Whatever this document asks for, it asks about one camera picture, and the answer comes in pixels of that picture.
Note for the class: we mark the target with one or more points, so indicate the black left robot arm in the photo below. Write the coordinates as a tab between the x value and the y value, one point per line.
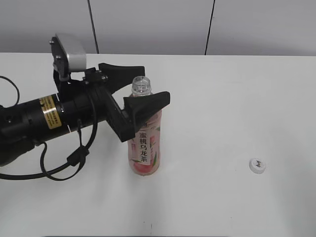
25	125

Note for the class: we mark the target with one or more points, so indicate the peach oolong tea bottle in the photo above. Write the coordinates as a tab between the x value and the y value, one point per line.
144	149

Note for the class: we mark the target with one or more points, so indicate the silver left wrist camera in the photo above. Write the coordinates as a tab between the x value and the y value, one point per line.
68	54

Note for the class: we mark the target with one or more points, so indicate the white bottle cap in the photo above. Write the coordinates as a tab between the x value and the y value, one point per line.
257	165

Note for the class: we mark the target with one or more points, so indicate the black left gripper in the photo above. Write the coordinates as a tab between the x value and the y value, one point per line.
108	79

